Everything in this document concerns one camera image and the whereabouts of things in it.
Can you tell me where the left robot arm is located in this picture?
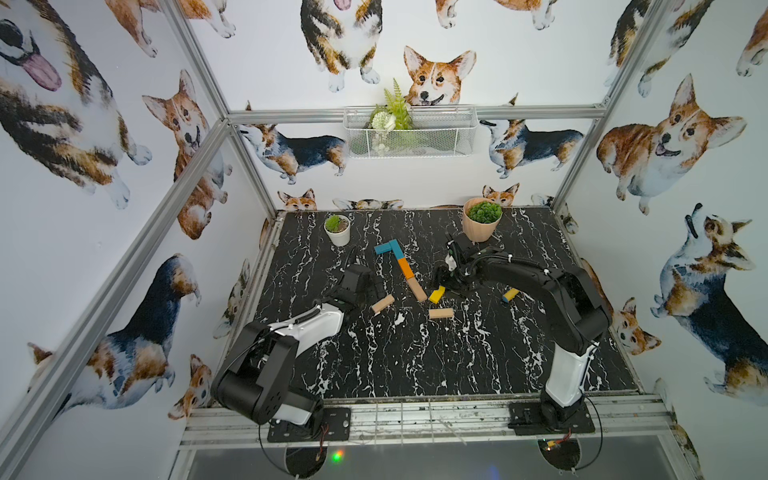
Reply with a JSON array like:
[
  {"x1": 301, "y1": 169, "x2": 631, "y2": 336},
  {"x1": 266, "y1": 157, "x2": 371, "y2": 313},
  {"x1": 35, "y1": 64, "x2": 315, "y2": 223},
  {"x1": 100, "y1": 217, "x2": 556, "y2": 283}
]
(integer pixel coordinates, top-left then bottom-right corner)
[{"x1": 211, "y1": 264, "x2": 376, "y2": 436}]

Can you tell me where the white small plant pot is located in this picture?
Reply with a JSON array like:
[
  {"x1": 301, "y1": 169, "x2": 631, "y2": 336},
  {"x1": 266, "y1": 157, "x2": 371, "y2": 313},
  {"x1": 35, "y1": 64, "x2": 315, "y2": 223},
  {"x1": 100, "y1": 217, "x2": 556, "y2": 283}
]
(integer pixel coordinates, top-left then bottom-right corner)
[{"x1": 324, "y1": 214, "x2": 351, "y2": 247}]

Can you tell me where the orange block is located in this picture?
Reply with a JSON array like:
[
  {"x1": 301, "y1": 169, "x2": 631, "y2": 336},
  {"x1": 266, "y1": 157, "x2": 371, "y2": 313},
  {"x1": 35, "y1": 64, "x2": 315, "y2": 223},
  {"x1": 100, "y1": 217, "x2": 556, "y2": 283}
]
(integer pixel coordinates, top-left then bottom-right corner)
[{"x1": 397, "y1": 258, "x2": 414, "y2": 280}]

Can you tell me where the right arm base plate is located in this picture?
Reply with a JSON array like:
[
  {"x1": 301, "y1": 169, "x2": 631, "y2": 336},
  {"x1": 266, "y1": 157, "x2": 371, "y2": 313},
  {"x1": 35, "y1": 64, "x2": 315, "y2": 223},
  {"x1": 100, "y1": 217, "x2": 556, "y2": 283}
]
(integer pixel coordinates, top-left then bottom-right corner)
[{"x1": 507, "y1": 400, "x2": 596, "y2": 436}]

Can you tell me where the aluminium frame post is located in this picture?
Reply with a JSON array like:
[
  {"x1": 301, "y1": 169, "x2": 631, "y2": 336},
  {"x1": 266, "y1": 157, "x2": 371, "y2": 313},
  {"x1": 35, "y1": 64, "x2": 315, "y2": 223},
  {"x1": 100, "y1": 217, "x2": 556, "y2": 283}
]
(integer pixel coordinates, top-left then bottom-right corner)
[
  {"x1": 551, "y1": 0, "x2": 672, "y2": 213},
  {"x1": 159, "y1": 1, "x2": 278, "y2": 220}
]

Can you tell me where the left aluminium frame post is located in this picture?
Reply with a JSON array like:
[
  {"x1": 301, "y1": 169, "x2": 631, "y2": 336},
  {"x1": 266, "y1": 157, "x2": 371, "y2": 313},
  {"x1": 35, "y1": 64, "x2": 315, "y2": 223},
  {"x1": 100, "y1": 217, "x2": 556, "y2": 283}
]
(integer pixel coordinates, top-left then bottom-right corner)
[{"x1": 159, "y1": 1, "x2": 278, "y2": 220}]

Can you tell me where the green succulent plant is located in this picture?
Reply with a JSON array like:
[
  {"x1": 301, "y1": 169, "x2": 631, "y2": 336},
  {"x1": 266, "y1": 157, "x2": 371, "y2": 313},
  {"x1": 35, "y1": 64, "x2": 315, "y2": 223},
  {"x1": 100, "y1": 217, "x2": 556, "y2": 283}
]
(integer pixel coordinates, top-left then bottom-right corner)
[{"x1": 467, "y1": 202, "x2": 503, "y2": 224}]

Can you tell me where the fern and white flower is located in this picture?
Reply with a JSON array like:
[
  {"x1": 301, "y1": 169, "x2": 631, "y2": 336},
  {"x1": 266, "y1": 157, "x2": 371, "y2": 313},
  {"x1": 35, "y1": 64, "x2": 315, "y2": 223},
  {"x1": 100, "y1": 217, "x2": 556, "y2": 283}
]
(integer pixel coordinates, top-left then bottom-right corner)
[{"x1": 367, "y1": 80, "x2": 414, "y2": 156}]

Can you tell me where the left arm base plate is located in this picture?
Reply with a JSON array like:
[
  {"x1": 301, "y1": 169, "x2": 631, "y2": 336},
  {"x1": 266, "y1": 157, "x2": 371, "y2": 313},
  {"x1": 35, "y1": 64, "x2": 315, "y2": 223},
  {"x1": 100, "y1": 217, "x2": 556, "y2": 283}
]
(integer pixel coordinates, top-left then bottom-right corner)
[{"x1": 267, "y1": 407, "x2": 352, "y2": 443}]

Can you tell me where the natural wood block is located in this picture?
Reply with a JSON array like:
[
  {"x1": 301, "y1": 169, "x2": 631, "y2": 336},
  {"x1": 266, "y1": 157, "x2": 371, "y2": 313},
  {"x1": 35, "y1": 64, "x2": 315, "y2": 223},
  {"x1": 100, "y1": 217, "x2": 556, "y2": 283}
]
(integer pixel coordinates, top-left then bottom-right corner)
[
  {"x1": 406, "y1": 277, "x2": 427, "y2": 302},
  {"x1": 428, "y1": 308, "x2": 455, "y2": 320},
  {"x1": 371, "y1": 294, "x2": 395, "y2": 315}
]

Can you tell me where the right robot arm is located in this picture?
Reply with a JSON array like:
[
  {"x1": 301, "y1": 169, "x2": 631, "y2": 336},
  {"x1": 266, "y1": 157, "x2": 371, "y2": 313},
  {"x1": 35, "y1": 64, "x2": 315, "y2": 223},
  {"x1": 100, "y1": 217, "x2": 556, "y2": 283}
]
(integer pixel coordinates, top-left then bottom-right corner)
[{"x1": 441, "y1": 233, "x2": 612, "y2": 429}]

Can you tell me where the teal block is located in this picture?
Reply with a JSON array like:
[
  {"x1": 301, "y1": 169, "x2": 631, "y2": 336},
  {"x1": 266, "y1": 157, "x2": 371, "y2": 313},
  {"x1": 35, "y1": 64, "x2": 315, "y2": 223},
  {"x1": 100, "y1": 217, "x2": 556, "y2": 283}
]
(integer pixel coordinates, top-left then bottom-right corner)
[
  {"x1": 374, "y1": 242, "x2": 393, "y2": 255},
  {"x1": 390, "y1": 240, "x2": 405, "y2": 260}
]

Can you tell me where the white wire wall basket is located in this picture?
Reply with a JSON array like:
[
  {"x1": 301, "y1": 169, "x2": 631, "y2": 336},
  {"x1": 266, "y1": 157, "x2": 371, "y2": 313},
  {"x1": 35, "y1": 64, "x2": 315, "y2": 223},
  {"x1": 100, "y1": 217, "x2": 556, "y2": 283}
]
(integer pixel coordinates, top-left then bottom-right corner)
[{"x1": 343, "y1": 106, "x2": 479, "y2": 158}]

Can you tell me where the small green plant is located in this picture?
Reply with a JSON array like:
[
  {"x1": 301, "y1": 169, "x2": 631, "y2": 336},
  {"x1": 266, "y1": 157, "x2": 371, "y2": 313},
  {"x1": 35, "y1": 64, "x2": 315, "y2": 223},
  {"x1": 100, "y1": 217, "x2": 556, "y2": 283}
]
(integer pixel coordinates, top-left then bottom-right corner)
[{"x1": 325, "y1": 215, "x2": 347, "y2": 234}]

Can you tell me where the pink ribbed plant pot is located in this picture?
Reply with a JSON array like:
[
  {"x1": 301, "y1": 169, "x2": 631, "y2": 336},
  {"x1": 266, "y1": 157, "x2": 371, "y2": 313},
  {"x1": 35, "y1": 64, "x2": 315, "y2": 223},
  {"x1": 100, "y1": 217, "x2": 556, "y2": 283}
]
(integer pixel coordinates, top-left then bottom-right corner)
[{"x1": 462, "y1": 198, "x2": 500, "y2": 243}]

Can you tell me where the yellow toy shovel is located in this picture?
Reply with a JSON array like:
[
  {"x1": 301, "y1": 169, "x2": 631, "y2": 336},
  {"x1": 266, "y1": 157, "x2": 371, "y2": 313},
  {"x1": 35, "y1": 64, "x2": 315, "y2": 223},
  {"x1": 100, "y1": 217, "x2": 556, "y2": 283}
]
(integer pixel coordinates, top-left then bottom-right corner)
[{"x1": 503, "y1": 288, "x2": 520, "y2": 303}]

